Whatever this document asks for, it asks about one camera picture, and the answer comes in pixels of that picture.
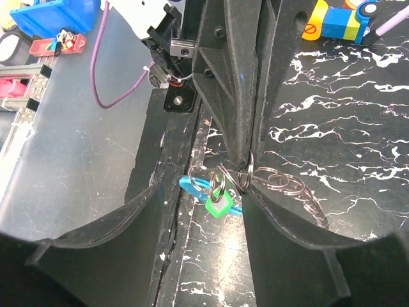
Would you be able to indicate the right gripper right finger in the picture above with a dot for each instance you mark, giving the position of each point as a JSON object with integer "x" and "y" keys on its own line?
{"x": 294, "y": 262}

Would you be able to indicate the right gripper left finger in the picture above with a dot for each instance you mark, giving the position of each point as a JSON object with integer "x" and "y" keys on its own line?
{"x": 107, "y": 262}

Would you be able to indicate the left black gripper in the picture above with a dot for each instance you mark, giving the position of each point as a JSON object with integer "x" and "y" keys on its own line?
{"x": 230, "y": 58}

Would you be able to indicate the green key tag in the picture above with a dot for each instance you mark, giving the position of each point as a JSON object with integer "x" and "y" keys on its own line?
{"x": 220, "y": 208}

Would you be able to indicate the colourful toy blocks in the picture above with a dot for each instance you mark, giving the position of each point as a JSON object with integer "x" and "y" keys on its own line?
{"x": 340, "y": 23}

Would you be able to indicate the perforated music stand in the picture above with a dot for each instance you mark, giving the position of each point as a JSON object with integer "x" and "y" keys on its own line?
{"x": 376, "y": 34}

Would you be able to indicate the blue storage bin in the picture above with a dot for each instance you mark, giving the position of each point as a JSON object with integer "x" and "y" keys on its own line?
{"x": 47, "y": 19}

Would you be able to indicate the pink parts tray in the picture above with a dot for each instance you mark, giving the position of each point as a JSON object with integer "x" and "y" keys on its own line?
{"x": 64, "y": 43}

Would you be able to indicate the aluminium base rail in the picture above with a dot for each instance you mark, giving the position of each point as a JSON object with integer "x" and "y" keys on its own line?
{"x": 22, "y": 89}

